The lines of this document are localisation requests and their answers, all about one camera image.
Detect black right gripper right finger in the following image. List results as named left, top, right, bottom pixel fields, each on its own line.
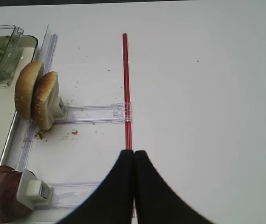
left=134, top=151, right=211, bottom=224

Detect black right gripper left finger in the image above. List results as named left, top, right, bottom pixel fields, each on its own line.
left=62, top=150, right=134, bottom=224

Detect clear meat pusher track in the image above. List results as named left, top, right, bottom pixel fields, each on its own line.
left=35, top=181, right=101, bottom=210

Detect white meat pusher block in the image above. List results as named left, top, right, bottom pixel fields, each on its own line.
left=16, top=169, right=53, bottom=210

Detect bread crumb pieces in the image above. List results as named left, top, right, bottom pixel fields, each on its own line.
left=34, top=129, right=79, bottom=140

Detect sliced meat patties stack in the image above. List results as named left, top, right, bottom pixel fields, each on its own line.
left=0, top=165, right=32, bottom=224

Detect clear bun pusher track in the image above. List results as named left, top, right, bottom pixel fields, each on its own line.
left=55, top=103, right=132, bottom=124

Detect white bun pusher block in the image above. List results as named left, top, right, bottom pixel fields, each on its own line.
left=48, top=91, right=67, bottom=123

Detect sesame bun front half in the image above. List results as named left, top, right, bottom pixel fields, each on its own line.
left=32, top=71, right=59, bottom=130

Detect sesame bun half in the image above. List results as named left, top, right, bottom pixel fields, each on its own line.
left=14, top=61, right=44, bottom=120
left=32, top=71, right=59, bottom=130

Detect white metal tray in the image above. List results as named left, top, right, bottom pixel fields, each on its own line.
left=0, top=35, right=38, bottom=158

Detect sesame bun rear half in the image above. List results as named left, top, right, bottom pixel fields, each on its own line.
left=14, top=61, right=44, bottom=120

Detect clear plastic salad box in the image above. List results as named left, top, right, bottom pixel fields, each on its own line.
left=0, top=25, right=24, bottom=87

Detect right red rail strip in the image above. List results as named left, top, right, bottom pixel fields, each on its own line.
left=122, top=33, right=133, bottom=152

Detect right clear divider rail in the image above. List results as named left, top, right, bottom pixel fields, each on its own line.
left=9, top=24, right=59, bottom=172

